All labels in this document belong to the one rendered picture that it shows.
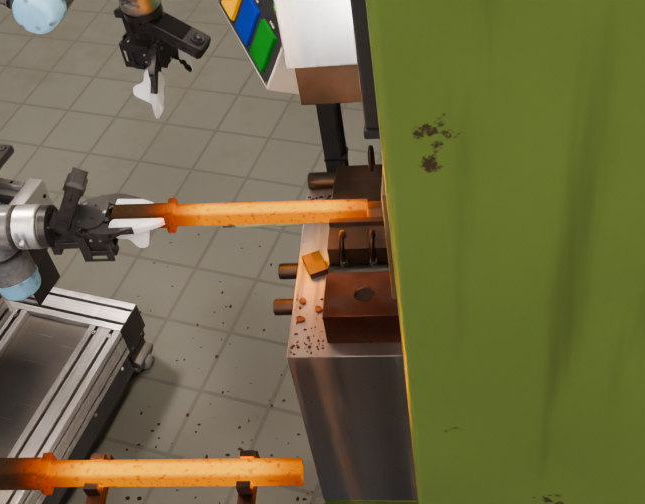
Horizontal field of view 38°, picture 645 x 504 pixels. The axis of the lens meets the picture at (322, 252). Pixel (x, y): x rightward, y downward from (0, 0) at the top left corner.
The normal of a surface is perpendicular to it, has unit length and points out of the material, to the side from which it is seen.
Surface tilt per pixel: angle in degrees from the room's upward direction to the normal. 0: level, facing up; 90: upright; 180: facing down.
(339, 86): 90
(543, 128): 90
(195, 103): 0
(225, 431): 0
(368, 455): 90
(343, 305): 0
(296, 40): 90
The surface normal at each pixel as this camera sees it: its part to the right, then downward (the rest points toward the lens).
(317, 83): -0.07, 0.74
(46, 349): -0.12, -0.67
